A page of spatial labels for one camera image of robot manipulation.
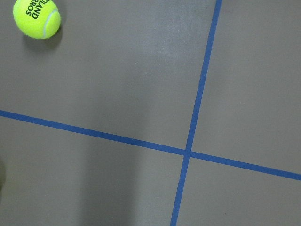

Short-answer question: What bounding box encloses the yellow Roland Garros tennis ball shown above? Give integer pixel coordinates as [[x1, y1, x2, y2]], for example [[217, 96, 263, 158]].
[[13, 0, 61, 39]]

